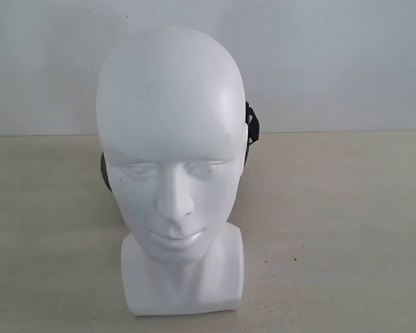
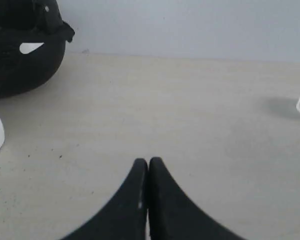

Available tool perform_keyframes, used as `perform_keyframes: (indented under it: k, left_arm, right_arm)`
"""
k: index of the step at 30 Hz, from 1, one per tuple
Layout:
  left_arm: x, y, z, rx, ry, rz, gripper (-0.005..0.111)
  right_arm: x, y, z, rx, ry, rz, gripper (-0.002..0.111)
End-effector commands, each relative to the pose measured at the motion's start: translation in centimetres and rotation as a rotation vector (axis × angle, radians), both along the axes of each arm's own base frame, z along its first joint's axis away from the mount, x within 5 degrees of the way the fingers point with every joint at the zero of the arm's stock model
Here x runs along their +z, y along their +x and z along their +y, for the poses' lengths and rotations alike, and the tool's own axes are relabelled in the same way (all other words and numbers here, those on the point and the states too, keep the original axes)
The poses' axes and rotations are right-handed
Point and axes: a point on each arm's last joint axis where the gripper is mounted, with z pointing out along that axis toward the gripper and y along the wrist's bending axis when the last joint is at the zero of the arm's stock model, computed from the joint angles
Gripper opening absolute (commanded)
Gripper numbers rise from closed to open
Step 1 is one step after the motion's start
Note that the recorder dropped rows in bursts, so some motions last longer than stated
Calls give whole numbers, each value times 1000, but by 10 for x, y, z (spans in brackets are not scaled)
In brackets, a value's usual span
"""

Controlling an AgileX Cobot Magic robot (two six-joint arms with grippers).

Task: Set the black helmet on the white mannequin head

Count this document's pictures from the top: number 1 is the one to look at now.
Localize white mannequin head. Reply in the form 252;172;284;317
96;26;248;316

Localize black helmet with tinted visor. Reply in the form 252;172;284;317
100;101;260;191

